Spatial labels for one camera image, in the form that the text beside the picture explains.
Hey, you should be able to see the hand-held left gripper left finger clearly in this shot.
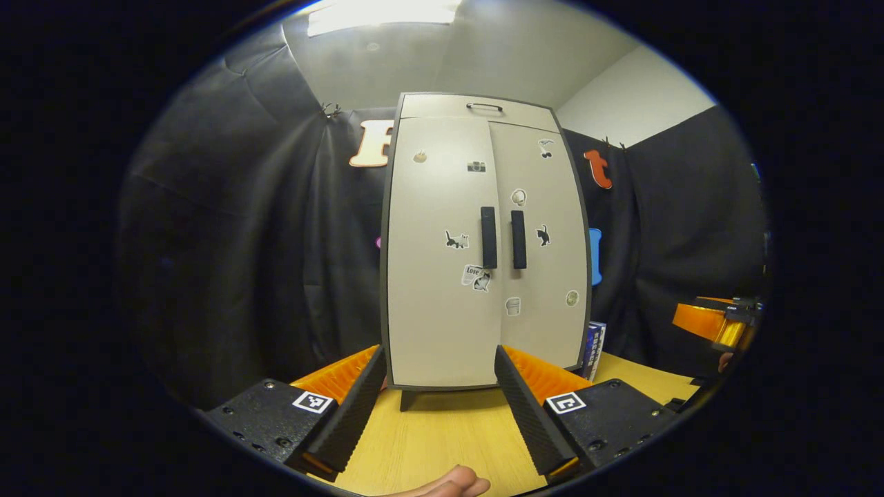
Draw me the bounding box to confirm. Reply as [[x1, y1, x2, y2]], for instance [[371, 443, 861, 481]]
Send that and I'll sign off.
[[200, 345, 387, 483]]

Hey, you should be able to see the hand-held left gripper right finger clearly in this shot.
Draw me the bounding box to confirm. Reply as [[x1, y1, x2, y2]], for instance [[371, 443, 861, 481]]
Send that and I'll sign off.
[[494, 345, 681, 478]]

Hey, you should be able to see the white cabinet door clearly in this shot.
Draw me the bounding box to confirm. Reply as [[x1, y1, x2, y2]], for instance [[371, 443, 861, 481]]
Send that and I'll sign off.
[[385, 116, 501, 387], [488, 121, 589, 370]]

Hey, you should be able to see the white shoe cabinet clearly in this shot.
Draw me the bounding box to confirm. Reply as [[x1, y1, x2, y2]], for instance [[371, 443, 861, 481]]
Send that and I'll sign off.
[[380, 92, 593, 413]]

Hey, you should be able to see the blue printed box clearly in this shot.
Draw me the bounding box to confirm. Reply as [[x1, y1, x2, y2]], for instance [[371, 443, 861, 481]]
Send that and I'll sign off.
[[580, 321, 607, 382]]

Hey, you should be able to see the black backdrop cloth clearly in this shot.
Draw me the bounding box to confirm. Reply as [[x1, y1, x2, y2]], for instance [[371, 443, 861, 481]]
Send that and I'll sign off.
[[117, 24, 773, 415]]

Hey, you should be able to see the ceiling light panel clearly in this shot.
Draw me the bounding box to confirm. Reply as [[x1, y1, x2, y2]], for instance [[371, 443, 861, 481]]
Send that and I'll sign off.
[[307, 0, 462, 37]]

